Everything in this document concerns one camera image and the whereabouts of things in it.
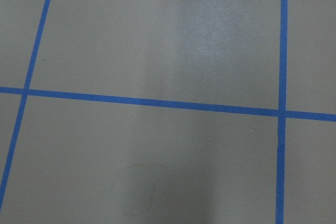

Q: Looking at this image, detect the brown paper table cover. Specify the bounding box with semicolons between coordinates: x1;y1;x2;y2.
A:
1;0;335;223

